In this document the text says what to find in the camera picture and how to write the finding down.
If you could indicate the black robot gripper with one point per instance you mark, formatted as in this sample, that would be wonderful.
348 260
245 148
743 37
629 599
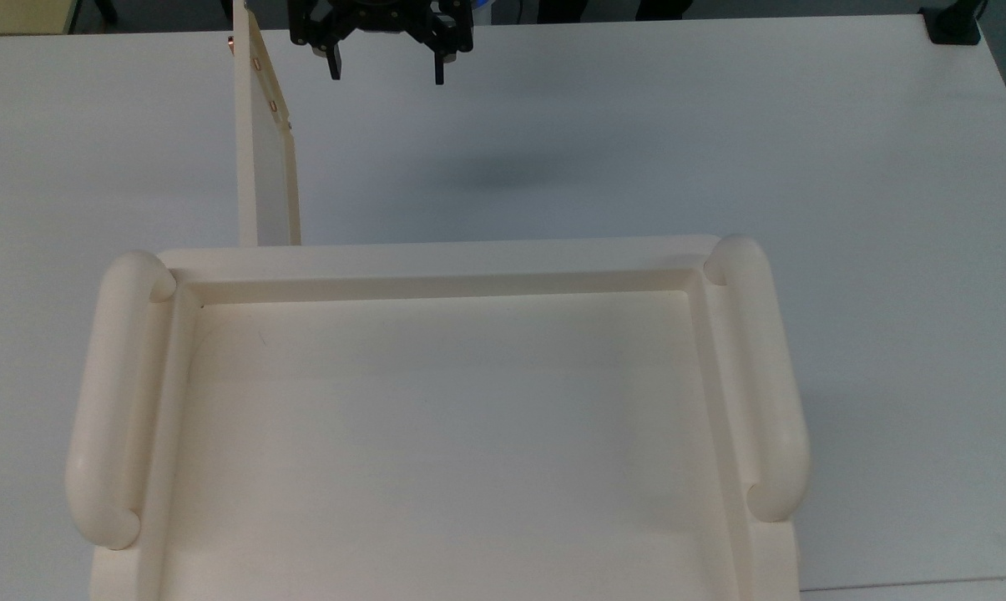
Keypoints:
381 17

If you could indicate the cream cabinet door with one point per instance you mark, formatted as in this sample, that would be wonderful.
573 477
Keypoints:
262 159

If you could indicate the yellow wooden furniture piece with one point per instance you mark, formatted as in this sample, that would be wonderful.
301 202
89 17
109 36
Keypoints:
14 15

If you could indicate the cream rounded cabinet rail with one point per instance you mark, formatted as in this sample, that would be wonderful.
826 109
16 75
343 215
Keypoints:
765 376
110 401

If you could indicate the black table clamp mount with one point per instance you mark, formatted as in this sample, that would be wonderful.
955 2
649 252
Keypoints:
952 25

